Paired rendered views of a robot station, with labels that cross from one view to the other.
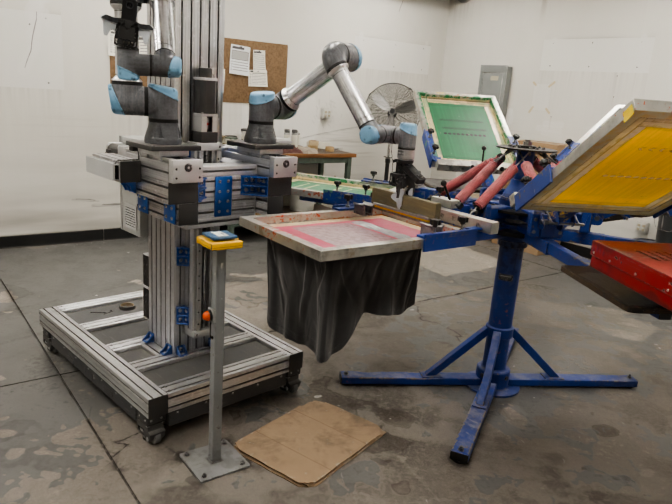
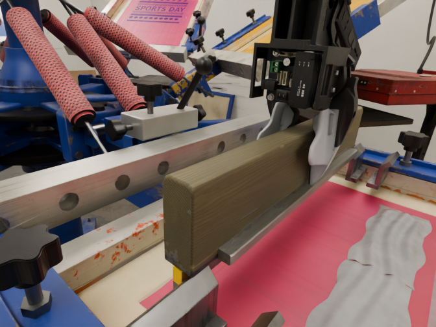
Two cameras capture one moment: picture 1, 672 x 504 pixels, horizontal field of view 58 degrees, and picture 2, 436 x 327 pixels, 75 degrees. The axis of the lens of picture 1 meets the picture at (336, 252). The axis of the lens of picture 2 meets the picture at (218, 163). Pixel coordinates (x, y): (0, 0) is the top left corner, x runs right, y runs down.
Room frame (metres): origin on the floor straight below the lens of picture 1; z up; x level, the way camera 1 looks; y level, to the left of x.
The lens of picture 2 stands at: (2.79, 0.01, 1.19)
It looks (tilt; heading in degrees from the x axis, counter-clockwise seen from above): 23 degrees down; 256
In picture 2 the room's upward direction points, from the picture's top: 3 degrees clockwise
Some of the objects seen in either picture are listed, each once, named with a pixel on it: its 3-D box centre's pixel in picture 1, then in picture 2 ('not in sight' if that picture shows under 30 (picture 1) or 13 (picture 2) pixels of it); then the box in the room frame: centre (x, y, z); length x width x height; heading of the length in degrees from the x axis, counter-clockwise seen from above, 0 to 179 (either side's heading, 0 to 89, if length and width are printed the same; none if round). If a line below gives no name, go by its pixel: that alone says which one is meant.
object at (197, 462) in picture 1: (216, 354); not in sight; (2.21, 0.44, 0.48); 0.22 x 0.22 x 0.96; 38
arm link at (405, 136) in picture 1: (407, 136); not in sight; (2.63, -0.26, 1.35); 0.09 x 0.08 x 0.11; 59
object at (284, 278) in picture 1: (295, 292); not in sight; (2.28, 0.15, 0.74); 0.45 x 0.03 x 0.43; 38
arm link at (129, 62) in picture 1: (133, 64); not in sight; (2.23, 0.76, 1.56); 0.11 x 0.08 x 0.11; 109
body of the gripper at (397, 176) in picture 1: (402, 173); (308, 43); (2.64, -0.26, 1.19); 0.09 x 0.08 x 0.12; 38
